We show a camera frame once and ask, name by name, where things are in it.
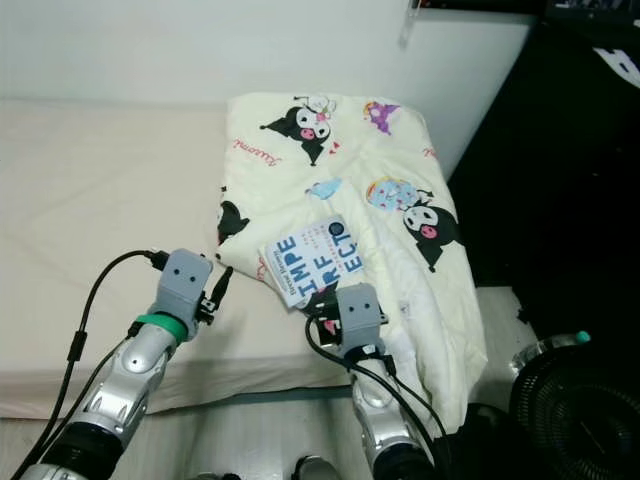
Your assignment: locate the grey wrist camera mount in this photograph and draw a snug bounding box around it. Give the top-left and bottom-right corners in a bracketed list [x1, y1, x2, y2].
[155, 250, 214, 319]
[335, 283, 383, 353]

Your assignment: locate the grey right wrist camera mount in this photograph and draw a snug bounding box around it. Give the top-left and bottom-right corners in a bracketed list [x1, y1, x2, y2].
[335, 283, 383, 353]

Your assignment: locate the cream cartoon print quilt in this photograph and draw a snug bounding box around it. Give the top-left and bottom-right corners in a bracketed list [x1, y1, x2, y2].
[217, 92, 489, 436]

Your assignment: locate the dark wall shelf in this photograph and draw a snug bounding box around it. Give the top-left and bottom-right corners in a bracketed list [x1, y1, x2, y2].
[410, 0, 640, 15]

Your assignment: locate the black cabinet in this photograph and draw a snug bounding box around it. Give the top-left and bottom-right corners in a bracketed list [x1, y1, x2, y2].
[445, 0, 640, 346]

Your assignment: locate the cream sheeted mattress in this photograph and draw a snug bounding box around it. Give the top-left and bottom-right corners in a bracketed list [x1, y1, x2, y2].
[0, 98, 521, 419]

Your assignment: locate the white shelf bracket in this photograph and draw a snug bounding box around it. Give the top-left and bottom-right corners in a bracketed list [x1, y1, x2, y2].
[397, 5, 421, 49]

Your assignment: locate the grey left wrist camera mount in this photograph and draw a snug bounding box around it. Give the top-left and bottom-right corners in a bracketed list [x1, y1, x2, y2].
[155, 250, 214, 319]

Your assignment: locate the black floor fan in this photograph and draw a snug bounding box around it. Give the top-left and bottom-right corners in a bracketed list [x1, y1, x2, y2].
[508, 345, 640, 480]

